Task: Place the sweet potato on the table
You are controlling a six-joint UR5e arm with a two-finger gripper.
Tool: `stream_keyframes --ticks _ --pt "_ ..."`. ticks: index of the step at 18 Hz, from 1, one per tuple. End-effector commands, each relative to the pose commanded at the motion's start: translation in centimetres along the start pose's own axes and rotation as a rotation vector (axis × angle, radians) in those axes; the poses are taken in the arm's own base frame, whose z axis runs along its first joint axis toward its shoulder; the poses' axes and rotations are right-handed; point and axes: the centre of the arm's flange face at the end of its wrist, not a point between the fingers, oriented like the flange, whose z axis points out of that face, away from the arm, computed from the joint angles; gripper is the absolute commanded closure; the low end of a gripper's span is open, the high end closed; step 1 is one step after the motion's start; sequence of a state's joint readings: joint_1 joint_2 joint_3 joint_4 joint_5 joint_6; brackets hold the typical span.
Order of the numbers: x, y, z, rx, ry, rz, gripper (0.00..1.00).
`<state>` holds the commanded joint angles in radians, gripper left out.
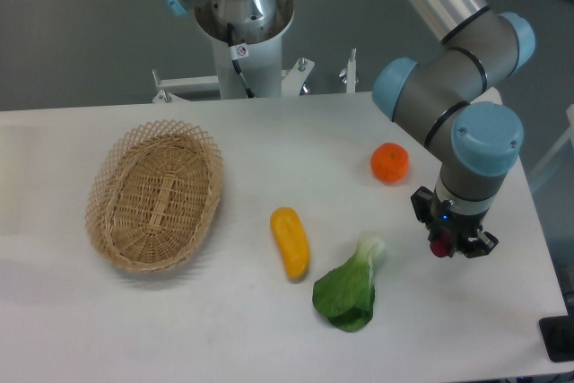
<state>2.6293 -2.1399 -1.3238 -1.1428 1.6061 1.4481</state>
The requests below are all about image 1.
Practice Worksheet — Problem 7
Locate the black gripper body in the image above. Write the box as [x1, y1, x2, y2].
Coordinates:
[411, 187, 487, 257]

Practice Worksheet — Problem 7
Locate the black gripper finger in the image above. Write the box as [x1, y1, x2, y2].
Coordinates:
[461, 231, 499, 258]
[428, 223, 441, 242]

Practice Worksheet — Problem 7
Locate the red sweet potato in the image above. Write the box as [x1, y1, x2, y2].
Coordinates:
[430, 239, 451, 258]

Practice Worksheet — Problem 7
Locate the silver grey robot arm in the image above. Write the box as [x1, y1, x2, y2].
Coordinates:
[163, 0, 535, 258]

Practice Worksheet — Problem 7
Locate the orange tangerine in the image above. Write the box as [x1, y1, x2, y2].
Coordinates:
[370, 143, 410, 184]

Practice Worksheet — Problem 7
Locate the green bok choy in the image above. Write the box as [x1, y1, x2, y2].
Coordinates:
[312, 231, 386, 333]

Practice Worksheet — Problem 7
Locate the black device at table edge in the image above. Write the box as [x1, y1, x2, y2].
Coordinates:
[539, 315, 573, 362]

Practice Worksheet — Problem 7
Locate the yellow toy vegetable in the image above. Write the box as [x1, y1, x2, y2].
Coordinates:
[270, 207, 310, 280]

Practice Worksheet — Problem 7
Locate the woven wicker basket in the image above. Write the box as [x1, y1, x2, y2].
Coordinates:
[85, 119, 223, 273]

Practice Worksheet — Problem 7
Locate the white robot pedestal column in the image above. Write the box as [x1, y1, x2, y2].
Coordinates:
[195, 0, 294, 100]

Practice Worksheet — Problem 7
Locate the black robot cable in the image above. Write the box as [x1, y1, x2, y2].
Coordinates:
[226, 22, 256, 100]

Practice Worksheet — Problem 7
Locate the white metal base frame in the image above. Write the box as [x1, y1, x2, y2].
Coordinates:
[151, 48, 360, 103]

